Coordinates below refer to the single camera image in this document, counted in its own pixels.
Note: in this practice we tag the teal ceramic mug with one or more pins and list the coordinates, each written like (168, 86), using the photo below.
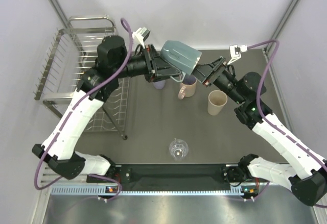
(180, 56)

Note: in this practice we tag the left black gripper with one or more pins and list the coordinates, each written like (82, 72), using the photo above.
(156, 67)

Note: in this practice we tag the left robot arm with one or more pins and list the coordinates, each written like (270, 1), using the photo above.
(114, 61)

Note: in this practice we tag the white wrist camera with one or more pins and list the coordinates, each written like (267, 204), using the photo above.
(235, 52)
(141, 35)

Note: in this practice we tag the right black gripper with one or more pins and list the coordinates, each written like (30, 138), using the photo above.
(202, 71)

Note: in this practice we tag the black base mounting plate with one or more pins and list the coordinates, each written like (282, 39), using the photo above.
(179, 176)

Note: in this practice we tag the steel dish rack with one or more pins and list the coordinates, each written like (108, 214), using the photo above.
(73, 51)

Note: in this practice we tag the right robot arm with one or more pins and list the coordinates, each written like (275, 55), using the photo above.
(304, 173)

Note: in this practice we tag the clear glass cup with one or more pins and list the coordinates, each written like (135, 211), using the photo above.
(178, 149)

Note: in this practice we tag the beige plastic cup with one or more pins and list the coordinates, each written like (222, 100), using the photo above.
(216, 101)

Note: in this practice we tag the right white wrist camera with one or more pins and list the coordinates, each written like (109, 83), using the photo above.
(235, 52)

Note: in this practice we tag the pink mug lavender inside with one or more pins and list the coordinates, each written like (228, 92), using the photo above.
(187, 87)

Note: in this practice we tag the grey slotted cable duct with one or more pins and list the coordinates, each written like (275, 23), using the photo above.
(111, 190)

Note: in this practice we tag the left aluminium frame post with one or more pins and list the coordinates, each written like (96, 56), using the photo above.
(59, 12)

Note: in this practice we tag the lavender plastic cup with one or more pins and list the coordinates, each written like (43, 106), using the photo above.
(159, 85)

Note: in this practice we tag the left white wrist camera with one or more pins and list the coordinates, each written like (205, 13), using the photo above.
(141, 35)

